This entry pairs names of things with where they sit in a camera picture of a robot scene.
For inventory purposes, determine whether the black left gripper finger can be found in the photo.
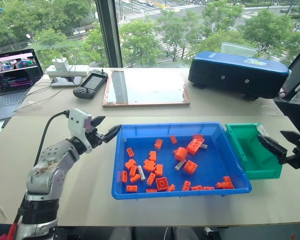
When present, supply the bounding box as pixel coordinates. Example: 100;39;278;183
90;115;107;129
98;124;122;144

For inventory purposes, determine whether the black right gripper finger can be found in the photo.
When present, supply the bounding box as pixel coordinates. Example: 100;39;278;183
257;134;289;165
279;129;300;148

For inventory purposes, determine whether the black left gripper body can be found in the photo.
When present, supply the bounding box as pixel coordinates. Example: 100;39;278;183
85;126;107;150

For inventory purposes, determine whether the green plastic bin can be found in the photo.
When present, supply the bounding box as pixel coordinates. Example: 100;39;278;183
224;122;284;181

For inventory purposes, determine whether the black handheld game console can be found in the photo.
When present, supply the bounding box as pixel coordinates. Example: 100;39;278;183
72;68;109;100

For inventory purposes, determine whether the dark glossy tablet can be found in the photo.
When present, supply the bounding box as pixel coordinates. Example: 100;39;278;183
50;75;83;88

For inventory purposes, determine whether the black monitor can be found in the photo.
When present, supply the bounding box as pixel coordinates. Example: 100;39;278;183
273;38;300;137

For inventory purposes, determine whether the white power strip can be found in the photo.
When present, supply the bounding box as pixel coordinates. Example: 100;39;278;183
45;64;91;77

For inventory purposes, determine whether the wooden framed board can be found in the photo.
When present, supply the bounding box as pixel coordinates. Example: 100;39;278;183
102;68;191;109

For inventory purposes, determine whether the blue plastic tray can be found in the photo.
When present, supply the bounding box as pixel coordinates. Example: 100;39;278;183
111;121;253;201

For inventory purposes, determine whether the white power adapter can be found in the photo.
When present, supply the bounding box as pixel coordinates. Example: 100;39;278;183
51;57;71;73

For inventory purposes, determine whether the upside-down red square toy brick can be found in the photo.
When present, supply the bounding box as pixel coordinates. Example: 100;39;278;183
155;176;169;192

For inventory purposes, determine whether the round orange building block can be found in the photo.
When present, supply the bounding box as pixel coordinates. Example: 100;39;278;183
173;146;189;162

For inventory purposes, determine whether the large orange building block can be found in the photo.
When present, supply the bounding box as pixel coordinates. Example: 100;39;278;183
186;134;206;156

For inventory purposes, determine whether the dark blue hard case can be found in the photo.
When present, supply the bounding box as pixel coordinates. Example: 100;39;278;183
187;51;290;102

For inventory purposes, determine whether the red 2x2 building brick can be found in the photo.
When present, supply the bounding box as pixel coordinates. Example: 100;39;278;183
182;159;199;175

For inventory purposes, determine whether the grey laptop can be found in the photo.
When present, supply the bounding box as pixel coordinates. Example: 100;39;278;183
0;48;44;123

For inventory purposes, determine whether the red clamp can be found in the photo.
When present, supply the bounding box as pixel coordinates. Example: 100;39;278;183
0;221;19;240

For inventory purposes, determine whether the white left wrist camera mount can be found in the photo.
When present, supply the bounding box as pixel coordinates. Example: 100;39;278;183
67;108;94;154

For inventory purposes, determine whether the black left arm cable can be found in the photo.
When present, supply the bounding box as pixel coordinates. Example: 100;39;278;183
33;109;71;171

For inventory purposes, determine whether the white cable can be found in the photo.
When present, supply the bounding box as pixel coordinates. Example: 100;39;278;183
11;82;75;112

